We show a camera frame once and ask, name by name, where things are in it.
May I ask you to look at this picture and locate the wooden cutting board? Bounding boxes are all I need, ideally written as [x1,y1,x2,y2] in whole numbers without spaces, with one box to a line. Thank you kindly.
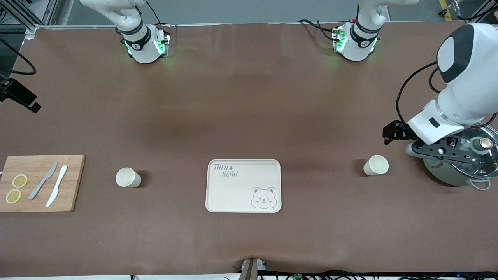
[0,155,86,213]

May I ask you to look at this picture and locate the glass pot lid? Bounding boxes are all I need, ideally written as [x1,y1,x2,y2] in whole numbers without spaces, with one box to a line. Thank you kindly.
[447,122,498,180]

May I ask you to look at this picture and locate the beige bear print tray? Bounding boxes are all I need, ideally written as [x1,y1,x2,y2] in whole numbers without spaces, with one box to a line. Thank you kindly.
[205,159,282,213]

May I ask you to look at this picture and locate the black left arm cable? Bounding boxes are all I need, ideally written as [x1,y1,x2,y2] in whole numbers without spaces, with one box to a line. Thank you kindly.
[396,61,448,126]

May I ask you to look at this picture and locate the black right base cable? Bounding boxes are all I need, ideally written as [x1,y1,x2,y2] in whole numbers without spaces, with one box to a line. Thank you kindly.
[146,0,177,28]

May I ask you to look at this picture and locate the black left base cable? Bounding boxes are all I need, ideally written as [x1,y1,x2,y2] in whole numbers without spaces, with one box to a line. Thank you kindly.
[298,19,345,42]

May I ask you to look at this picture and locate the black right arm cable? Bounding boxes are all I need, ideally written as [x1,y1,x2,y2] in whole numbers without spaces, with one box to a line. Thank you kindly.
[0,38,37,75]

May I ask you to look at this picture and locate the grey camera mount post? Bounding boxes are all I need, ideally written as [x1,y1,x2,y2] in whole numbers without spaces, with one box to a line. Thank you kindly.
[239,257,269,280]

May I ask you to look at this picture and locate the white plastic knife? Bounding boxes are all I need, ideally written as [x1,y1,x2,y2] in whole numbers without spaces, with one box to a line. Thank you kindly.
[46,165,68,207]

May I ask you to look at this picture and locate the black base cable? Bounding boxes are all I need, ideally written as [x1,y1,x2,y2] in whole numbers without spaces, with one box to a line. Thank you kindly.
[298,19,345,42]
[146,0,177,28]

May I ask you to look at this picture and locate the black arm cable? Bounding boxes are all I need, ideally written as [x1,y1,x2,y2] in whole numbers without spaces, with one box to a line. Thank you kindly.
[0,38,37,75]
[396,61,448,126]

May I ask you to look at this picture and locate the grey green cooking pot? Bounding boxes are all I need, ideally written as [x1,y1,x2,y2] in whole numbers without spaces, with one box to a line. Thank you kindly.
[422,121,498,191]

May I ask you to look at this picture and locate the white IKEA cup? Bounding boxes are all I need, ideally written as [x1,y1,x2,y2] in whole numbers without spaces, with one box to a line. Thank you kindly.
[363,155,389,176]
[116,167,142,188]

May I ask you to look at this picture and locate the grey plastic knife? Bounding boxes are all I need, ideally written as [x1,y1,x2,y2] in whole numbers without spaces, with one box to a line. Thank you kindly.
[28,161,58,200]

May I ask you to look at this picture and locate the brown table cover sheet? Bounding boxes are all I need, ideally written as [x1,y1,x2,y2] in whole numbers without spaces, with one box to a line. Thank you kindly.
[0,21,498,277]

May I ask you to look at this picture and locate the aluminium frame profile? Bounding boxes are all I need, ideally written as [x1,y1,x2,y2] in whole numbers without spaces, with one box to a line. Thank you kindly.
[469,0,498,23]
[0,0,59,35]

